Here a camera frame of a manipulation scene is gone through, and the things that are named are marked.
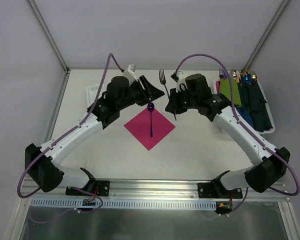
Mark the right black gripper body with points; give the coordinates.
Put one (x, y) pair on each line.
(178, 100)

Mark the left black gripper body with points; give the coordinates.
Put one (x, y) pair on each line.
(143, 89)

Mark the purple metallic spoon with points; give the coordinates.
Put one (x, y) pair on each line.
(151, 108)

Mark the black fork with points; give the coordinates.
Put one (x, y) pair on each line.
(162, 80)

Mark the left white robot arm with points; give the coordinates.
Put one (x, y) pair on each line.
(44, 162)

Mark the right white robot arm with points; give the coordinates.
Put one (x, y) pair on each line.
(269, 163)

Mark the magenta paper napkin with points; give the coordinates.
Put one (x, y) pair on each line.
(149, 128)

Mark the green rolled napkin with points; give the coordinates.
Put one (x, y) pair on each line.
(225, 89)

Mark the purple fork in roll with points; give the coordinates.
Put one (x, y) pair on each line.
(222, 74)

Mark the silver spoon in roll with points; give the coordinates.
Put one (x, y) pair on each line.
(234, 75)

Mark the blue rolled napkin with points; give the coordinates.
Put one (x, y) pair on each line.
(245, 115)

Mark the blue spoon in roll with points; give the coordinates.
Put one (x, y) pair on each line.
(248, 78)

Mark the dark navy rolled napkin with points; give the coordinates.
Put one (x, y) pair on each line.
(253, 99)

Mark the large white storage basket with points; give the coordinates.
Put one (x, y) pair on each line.
(267, 107)

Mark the small white utensil basket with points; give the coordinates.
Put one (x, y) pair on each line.
(91, 93)

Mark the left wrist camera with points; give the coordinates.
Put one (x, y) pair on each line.
(129, 73)

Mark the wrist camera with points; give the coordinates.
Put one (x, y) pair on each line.
(129, 73)
(180, 79)

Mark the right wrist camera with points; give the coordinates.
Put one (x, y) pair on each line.
(180, 79)

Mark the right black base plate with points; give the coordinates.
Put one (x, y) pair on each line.
(214, 190)

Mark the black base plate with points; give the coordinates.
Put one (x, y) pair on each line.
(98, 187)
(214, 190)

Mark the aluminium front rail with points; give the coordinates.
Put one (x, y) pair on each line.
(149, 189)

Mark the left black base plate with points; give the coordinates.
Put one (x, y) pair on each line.
(98, 187)

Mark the right aluminium frame post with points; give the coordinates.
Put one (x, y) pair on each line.
(282, 7)

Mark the aluminium frame post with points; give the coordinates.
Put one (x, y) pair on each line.
(47, 34)
(282, 7)

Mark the left aluminium frame post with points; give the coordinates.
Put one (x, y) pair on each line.
(47, 34)

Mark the white slotted cable duct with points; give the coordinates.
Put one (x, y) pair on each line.
(124, 204)

